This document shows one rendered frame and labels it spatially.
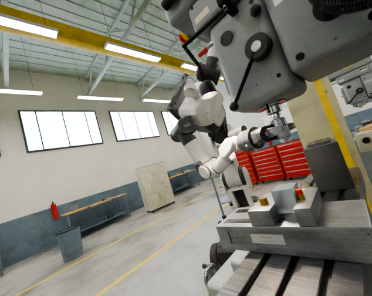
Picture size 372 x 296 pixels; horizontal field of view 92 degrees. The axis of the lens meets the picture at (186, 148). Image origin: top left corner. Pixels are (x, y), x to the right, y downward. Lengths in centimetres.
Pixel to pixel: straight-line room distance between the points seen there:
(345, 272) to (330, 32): 49
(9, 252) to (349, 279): 762
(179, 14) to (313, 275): 85
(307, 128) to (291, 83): 184
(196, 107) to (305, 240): 80
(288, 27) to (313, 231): 48
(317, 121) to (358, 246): 197
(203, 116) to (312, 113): 155
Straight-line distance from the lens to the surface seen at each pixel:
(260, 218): 52
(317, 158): 93
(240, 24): 68
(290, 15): 60
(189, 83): 105
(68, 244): 502
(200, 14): 76
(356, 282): 48
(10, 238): 769
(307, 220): 49
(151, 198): 660
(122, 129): 906
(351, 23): 57
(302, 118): 242
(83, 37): 573
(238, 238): 59
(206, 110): 107
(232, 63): 66
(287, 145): 536
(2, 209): 769
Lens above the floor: 120
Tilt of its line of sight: 5 degrees up
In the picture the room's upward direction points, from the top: 17 degrees counter-clockwise
